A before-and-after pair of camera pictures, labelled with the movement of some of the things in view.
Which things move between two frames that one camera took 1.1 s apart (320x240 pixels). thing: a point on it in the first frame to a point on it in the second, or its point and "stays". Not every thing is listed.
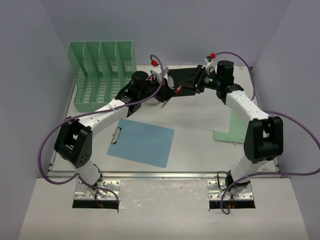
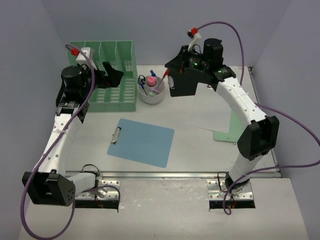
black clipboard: (185, 77) stays
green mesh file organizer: (102, 70) stays
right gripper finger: (198, 82) to (179, 62)
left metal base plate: (83, 191) stays
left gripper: (162, 93) to (100, 77)
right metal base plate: (215, 193) stays
